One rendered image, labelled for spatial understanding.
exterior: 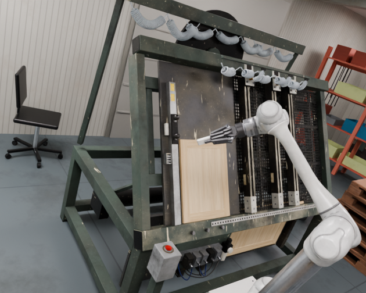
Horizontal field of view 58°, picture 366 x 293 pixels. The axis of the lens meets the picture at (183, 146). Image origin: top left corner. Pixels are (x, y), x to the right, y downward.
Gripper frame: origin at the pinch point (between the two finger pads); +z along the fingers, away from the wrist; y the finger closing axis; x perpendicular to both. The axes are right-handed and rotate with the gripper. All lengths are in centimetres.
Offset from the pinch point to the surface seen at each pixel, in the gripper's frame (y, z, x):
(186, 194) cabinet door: -24, 28, 60
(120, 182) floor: -165, 144, 161
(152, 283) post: 30, 55, 69
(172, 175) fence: -27, 32, 42
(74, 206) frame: -83, 154, 100
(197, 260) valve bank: 11, 32, 86
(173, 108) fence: -59, 20, 13
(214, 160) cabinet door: -51, 6, 62
